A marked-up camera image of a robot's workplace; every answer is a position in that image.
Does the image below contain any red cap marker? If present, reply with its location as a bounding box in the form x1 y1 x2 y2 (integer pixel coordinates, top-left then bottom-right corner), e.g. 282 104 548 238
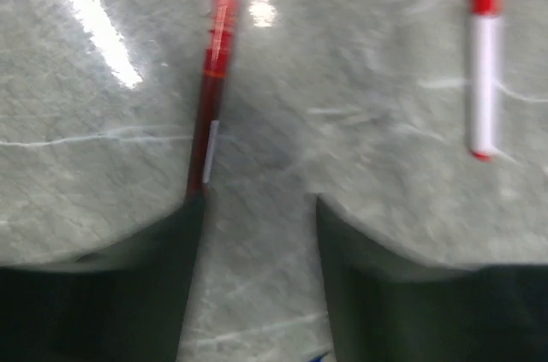
466 0 503 161

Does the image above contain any red translucent pen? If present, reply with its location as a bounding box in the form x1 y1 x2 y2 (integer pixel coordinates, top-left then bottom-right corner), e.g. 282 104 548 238
186 0 241 196

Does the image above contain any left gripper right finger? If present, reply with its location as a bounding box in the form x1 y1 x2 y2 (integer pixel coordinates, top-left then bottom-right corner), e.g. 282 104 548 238
315 200 547 361

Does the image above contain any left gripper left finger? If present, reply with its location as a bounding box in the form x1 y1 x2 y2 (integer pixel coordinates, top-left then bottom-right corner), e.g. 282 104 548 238
1 194 206 361

